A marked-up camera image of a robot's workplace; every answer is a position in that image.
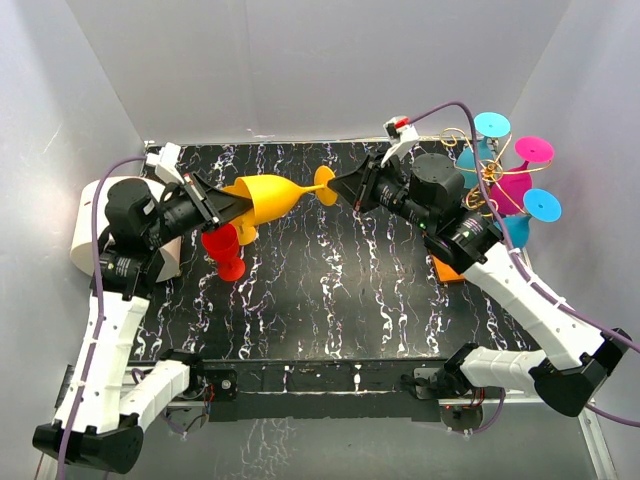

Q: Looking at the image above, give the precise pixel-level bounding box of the teal wine glass back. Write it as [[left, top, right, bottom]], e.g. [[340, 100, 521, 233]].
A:
[[455, 112, 511, 184]]

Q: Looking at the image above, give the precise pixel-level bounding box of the magenta wine glass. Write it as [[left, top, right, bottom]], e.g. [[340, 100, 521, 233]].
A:
[[490, 136, 555, 216]]

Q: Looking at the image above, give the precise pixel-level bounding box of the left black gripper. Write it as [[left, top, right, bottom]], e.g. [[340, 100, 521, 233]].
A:
[[144, 171, 255, 247]]

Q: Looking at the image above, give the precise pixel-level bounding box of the red wine glass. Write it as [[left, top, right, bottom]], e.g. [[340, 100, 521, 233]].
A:
[[201, 224, 245, 282]]

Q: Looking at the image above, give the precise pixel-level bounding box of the yellow wine glass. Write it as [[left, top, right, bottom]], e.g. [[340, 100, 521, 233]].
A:
[[223, 166, 338, 227]]

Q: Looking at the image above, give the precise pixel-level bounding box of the white paper roll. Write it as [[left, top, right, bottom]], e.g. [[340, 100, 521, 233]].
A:
[[70, 176, 182, 283]]

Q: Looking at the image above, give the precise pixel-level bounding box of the teal wine glass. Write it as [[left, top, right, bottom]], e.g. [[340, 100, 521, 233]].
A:
[[455, 112, 511, 184], [502, 188, 562, 249]]

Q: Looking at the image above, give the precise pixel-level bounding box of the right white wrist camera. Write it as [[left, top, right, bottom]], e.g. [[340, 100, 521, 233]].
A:
[[381, 116, 420, 167]]

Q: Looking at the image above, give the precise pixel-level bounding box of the orange wine glass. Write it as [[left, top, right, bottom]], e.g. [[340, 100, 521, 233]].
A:
[[223, 209, 257, 246]]

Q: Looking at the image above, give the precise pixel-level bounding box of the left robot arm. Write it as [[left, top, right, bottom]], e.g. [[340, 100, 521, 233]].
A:
[[32, 176, 253, 478]]

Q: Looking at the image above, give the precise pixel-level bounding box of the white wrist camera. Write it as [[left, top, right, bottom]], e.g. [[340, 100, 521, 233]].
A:
[[381, 116, 420, 167], [145, 142, 185, 186]]

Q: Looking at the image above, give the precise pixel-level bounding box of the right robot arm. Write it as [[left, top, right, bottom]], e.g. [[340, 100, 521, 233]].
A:
[[326, 154, 629, 417]]

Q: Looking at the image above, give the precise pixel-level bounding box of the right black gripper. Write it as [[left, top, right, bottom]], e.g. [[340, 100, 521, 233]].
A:
[[328, 150, 435, 233]]

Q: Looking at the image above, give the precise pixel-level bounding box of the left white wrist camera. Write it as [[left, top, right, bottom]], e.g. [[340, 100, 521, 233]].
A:
[[145, 142, 185, 186]]

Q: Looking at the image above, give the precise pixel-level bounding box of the teal wine glass front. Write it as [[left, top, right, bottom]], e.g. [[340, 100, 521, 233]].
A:
[[502, 188, 562, 249]]

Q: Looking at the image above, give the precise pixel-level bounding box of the black front mounting bar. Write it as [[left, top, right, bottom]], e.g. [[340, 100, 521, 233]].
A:
[[202, 358, 444, 422]]

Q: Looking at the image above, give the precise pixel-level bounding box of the gold wire glass rack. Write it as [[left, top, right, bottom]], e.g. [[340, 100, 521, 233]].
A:
[[438, 127, 522, 210]]

